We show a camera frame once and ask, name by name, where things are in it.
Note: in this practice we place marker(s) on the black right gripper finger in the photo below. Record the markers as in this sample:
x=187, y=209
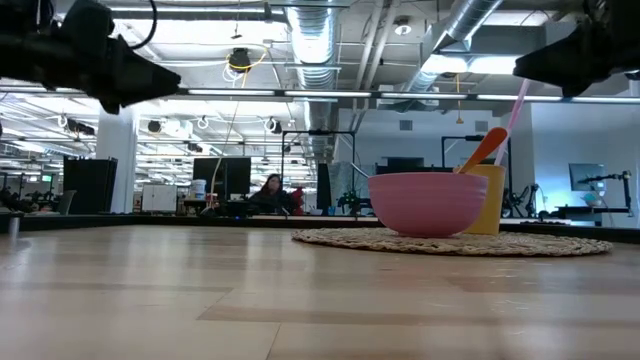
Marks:
x=565, y=60

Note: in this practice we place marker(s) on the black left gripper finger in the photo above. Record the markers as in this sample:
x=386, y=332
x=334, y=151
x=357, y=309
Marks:
x=145, y=80

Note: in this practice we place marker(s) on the pink straw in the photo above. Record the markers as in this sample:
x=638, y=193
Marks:
x=514, y=117

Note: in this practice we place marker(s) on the orange plastic spoon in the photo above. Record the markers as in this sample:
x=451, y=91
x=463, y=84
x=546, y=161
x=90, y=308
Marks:
x=487, y=145

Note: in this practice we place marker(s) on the yellow plastic cup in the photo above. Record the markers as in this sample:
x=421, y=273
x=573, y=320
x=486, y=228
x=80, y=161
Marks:
x=492, y=200

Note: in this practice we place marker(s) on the pink plastic bowl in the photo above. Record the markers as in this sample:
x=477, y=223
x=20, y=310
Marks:
x=427, y=205

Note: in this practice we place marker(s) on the white pillar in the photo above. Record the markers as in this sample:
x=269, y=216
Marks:
x=116, y=165

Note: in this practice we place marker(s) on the white cabinet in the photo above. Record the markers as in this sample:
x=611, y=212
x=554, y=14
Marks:
x=159, y=197

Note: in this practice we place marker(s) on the black cabinet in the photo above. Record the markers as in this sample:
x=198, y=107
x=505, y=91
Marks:
x=90, y=185

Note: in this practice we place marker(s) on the white bucket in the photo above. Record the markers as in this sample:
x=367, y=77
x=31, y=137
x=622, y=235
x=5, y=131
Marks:
x=198, y=190

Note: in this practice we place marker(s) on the black monitor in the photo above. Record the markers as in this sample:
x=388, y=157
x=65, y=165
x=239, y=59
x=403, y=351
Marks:
x=235, y=175

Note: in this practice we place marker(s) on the grey chair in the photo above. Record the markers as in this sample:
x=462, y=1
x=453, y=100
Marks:
x=66, y=201

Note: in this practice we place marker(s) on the round ceiling detector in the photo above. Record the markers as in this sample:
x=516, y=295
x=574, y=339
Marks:
x=402, y=27

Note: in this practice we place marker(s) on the person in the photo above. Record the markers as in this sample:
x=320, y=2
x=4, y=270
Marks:
x=272, y=197

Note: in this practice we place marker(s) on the round woven placemat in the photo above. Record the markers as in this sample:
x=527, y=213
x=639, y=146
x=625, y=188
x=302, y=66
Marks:
x=550, y=245

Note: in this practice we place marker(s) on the black partition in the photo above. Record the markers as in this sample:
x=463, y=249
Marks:
x=405, y=167

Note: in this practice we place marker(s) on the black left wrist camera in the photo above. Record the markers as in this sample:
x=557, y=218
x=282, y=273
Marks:
x=90, y=20

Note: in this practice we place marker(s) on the silver ventilation duct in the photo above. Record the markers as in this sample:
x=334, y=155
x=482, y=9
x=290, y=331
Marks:
x=314, y=40
x=450, y=35

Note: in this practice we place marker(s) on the grey wall monitor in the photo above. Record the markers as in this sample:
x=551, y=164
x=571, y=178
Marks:
x=586, y=176

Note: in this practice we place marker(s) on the black metal frame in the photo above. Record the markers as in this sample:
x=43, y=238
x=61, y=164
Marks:
x=450, y=137
x=283, y=160

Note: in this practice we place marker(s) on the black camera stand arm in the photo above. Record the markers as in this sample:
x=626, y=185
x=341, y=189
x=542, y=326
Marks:
x=626, y=190

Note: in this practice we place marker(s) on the metal post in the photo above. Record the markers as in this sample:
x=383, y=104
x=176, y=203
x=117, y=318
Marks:
x=14, y=225

